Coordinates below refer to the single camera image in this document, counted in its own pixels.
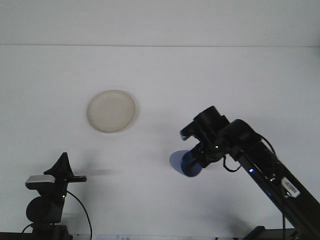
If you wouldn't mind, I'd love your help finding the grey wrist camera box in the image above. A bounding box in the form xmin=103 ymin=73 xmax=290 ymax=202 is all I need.
xmin=179 ymin=123 xmax=200 ymax=142
xmin=24 ymin=175 xmax=56 ymax=190

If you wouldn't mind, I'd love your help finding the pale round plate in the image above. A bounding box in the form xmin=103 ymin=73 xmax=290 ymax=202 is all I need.
xmin=86 ymin=89 xmax=137 ymax=134

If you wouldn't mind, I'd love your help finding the white printed paper sheet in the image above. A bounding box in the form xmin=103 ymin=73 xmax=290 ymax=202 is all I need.
xmin=92 ymin=233 xmax=142 ymax=240

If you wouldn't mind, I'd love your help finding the pale blue cup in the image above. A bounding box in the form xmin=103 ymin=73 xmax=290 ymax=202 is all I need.
xmin=169 ymin=150 xmax=202 ymax=178

